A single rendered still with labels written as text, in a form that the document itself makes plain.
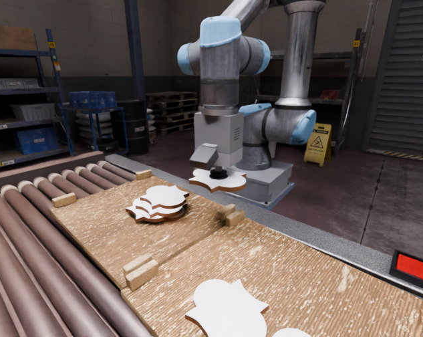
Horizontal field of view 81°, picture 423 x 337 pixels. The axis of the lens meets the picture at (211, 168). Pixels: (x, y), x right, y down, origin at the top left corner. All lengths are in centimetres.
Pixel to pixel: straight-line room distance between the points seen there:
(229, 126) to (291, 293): 32
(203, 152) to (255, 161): 45
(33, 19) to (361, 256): 534
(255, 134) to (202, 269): 53
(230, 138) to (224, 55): 15
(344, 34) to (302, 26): 432
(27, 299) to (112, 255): 15
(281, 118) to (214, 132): 38
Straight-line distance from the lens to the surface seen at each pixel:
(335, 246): 68
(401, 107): 502
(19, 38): 462
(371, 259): 67
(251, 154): 91
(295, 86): 84
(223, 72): 48
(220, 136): 49
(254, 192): 87
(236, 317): 44
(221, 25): 48
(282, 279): 52
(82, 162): 123
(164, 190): 72
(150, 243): 60
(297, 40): 85
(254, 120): 88
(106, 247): 62
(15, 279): 65
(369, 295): 55
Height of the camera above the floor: 129
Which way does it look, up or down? 21 degrees down
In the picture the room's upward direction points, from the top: straight up
